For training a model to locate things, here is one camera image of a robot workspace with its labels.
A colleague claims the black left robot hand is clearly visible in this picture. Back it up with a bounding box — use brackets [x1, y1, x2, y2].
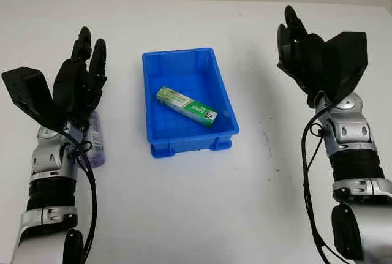
[52, 26, 108, 123]

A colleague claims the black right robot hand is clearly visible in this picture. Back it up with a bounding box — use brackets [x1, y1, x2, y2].
[276, 4, 338, 108]

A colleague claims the purple cylindrical container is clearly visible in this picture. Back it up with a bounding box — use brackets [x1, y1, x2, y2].
[80, 111, 107, 169]

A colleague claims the green toothpaste box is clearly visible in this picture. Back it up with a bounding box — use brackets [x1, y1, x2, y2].
[155, 85, 219, 129]

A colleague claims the blue plastic tray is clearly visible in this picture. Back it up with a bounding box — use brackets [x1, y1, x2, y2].
[141, 47, 241, 158]

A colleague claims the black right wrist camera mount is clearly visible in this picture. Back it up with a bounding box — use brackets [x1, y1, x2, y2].
[323, 31, 368, 105]

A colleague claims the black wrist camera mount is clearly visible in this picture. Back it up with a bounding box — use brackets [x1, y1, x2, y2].
[1, 66, 67, 132]
[323, 31, 368, 105]

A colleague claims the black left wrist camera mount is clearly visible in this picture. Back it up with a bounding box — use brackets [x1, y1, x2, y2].
[1, 66, 67, 132]

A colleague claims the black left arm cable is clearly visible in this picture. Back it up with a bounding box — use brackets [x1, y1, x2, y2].
[62, 123, 99, 264]

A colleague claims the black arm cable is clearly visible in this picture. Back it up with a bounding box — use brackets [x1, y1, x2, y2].
[62, 123, 99, 264]
[301, 101, 335, 264]

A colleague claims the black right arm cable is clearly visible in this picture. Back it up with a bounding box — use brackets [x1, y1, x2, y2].
[301, 101, 335, 264]

